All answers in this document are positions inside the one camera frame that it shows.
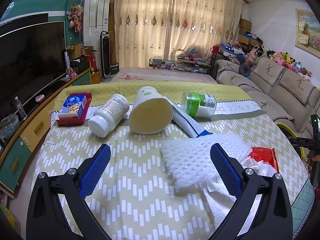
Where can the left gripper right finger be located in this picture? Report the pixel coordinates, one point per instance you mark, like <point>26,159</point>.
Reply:
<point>273,219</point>

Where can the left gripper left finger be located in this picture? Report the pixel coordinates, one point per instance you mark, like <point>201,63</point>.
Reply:
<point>46,218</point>

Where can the red snack wrapper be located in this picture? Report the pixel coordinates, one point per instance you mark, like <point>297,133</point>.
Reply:
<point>266,155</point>

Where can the white blue toothpaste tube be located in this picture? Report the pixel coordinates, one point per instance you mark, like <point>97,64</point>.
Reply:
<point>186,122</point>

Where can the yellow rim trash bin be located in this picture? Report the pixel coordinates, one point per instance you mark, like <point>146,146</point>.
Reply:
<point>290,134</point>

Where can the white crumpled paper towel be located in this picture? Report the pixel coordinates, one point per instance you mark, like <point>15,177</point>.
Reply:
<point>220,201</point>

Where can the beige sectional sofa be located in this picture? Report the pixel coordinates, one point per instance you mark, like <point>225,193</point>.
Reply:
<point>285,96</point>

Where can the yellow green tv cabinet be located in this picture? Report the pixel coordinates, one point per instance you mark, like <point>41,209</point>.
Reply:
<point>26,139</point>

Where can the pile of plush toys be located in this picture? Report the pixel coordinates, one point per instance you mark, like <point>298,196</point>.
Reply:
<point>283,59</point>

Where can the red tray box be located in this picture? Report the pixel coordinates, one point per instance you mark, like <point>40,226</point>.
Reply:
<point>77,121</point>

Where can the white foam fruit net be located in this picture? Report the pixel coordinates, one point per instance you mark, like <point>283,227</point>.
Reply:
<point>189,162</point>

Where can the glass ashtray bowl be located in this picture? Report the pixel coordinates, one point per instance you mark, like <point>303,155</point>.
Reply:
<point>9,126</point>

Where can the clear water bottle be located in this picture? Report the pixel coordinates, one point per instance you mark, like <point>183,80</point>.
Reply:
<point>20,108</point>

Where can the blue tissue pack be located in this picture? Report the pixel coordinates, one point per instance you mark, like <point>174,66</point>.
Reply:
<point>73,107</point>

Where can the green white plastic jar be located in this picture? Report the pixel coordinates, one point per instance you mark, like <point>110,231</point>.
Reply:
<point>197,104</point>

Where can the white pill bottle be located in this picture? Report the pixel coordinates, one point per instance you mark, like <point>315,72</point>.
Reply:
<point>108,116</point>

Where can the cream paper cup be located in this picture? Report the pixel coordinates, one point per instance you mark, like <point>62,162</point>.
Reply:
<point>151,112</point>

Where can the black tower fan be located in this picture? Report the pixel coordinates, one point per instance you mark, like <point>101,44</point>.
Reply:
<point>105,54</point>

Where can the black flat television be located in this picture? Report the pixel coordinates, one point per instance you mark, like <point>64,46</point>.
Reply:
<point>31,58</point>

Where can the floral beige floor mat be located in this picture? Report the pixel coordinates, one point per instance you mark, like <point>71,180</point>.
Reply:
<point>143,74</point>

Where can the cream patterned curtains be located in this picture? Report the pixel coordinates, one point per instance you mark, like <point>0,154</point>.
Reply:
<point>165,29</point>

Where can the white standing air conditioner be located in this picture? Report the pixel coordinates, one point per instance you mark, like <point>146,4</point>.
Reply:
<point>95,20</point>

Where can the framed wall painting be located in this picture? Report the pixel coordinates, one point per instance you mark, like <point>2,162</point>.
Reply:
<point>307,34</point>

